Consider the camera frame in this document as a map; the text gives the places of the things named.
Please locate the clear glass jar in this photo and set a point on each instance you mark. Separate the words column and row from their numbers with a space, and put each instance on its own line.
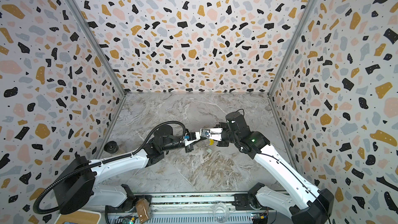
column 221, row 212

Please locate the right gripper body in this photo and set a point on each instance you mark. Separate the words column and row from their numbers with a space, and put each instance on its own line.
column 222, row 136

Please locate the black round lens cap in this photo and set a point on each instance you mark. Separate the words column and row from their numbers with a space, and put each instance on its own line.
column 111, row 147

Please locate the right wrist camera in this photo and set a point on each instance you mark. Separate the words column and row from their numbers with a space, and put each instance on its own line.
column 215, row 133

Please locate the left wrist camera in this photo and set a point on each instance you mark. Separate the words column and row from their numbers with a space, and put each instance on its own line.
column 191, row 137

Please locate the brown circuit box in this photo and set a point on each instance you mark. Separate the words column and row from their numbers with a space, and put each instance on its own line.
column 143, row 210

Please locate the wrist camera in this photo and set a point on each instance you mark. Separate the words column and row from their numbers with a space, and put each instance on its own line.
column 215, row 133
column 191, row 137

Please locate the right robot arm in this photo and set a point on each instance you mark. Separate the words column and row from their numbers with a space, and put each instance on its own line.
column 304, row 203

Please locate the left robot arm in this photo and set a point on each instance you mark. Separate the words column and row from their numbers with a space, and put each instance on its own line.
column 80, row 184

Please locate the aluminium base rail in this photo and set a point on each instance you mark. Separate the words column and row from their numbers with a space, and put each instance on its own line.
column 265, row 207

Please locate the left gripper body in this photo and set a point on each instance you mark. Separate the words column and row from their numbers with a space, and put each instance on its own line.
column 189, row 149

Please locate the wooden board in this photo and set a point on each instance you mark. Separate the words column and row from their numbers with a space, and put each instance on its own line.
column 79, row 217

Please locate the metal key gauge with yellow handle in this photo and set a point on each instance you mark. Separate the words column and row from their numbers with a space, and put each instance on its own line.
column 210, row 146

